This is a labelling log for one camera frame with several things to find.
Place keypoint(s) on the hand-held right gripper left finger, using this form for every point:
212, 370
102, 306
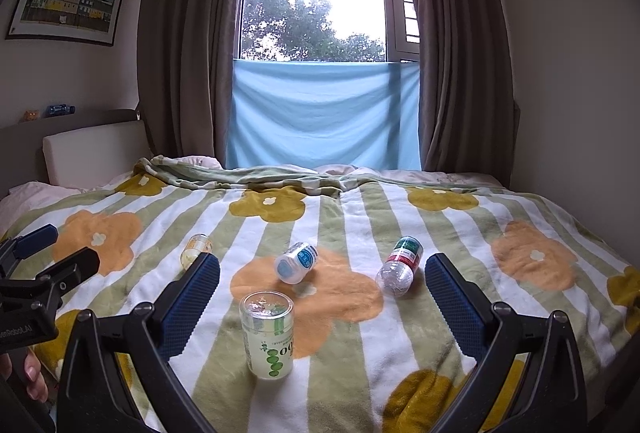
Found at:
192, 303

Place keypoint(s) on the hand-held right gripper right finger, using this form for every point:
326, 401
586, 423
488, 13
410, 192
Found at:
455, 308

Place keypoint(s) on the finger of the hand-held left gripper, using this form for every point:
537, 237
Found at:
36, 236
70, 268

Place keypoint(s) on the clear cup green dotted label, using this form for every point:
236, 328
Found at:
265, 338

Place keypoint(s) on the small clear yellowish cup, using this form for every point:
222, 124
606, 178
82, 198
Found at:
196, 250

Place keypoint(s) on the clear cup red green label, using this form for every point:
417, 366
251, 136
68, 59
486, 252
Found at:
400, 265

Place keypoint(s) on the white cup blue label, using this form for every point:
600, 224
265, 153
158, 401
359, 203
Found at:
296, 263

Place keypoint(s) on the person's left hand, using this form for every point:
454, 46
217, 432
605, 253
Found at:
35, 373

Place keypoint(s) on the white padded headboard panel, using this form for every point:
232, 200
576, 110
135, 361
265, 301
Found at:
95, 153

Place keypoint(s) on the small orange figurine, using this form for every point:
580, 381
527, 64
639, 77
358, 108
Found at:
31, 115

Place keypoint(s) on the grey headboard shelf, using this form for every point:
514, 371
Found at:
75, 117

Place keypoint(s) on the blue bottle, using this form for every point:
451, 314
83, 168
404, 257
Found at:
61, 109

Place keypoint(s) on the flower printed striped blanket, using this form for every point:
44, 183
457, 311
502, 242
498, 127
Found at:
330, 223

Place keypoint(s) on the light blue cloth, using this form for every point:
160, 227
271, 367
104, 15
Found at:
320, 113

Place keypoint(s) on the grey brown curtain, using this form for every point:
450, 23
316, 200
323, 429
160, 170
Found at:
185, 38
455, 43

